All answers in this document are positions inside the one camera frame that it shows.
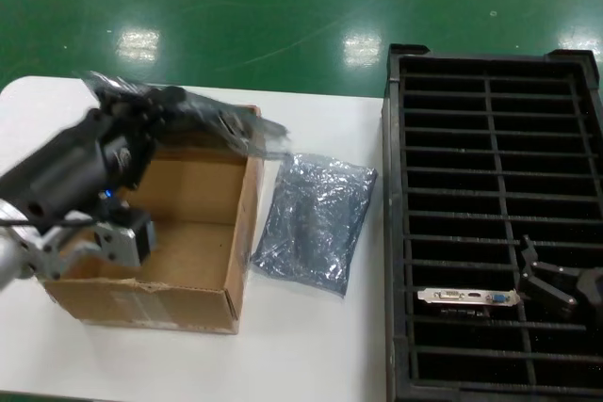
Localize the black slotted container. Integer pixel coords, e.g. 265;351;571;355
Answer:
382;42;603;402

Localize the crumpled silvery antistatic bag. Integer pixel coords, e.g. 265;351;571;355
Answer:
249;152;380;299

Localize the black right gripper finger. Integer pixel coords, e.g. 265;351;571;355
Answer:
515;233;579;320

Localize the translucent grey antistatic bag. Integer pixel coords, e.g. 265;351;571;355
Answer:
73;70;292;162

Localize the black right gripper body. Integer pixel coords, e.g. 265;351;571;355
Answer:
570;267;603;310

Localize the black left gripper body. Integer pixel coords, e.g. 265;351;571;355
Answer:
0;107;159;236

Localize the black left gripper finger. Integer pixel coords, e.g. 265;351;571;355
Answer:
96;85;165;115
149;88;190;136

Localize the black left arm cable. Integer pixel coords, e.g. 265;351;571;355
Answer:
0;215;106;230

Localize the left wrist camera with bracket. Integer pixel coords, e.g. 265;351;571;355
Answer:
23;194;157;281

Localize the open brown cardboard box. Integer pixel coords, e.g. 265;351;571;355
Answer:
42;103;268;336

